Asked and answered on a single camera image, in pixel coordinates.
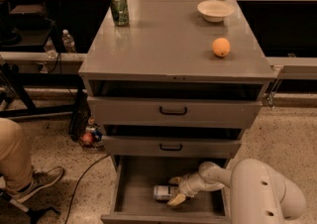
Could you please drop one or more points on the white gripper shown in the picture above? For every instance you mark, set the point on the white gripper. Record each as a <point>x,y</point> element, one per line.
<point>187,184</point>

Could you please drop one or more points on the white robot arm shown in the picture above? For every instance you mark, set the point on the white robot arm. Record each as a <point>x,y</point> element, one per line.
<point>258,193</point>

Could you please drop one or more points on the grey drawer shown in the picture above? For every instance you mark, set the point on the grey drawer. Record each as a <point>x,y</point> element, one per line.
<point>174,112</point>
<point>133,197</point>
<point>170,147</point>

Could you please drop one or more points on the grey bottom drawer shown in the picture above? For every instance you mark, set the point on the grey bottom drawer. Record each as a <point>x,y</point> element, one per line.
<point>133,197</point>

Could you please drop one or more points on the person leg khaki trousers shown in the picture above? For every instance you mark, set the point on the person leg khaki trousers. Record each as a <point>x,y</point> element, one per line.
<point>15,157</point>

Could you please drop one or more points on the orange fruit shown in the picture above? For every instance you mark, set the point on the orange fruit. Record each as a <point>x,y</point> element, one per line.
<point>221,47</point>

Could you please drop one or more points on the green soda can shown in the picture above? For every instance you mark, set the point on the green soda can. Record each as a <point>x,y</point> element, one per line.
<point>120,12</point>

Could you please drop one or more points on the grey drawer cabinet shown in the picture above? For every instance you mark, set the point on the grey drawer cabinet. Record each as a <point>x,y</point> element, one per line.
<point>166,53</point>

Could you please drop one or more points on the grey top drawer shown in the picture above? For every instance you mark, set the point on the grey top drawer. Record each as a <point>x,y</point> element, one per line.
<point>174,112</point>

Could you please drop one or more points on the red apple on floor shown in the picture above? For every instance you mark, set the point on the red apple on floor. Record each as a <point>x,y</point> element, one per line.
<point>87,139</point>

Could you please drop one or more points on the white bowl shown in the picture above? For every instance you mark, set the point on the white bowl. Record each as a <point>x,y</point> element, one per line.
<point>215,11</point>

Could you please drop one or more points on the grey middle drawer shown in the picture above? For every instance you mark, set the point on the grey middle drawer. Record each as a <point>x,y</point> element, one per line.
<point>170,147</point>

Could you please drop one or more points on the clear water bottle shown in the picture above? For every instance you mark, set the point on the clear water bottle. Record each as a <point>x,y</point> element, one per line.
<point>68,42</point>
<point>50,49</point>

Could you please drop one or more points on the grey sneaker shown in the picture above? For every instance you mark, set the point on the grey sneaker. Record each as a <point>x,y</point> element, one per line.
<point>40,180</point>

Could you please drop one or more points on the black chair base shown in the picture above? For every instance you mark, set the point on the black chair base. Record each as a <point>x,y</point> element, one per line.
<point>35,215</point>

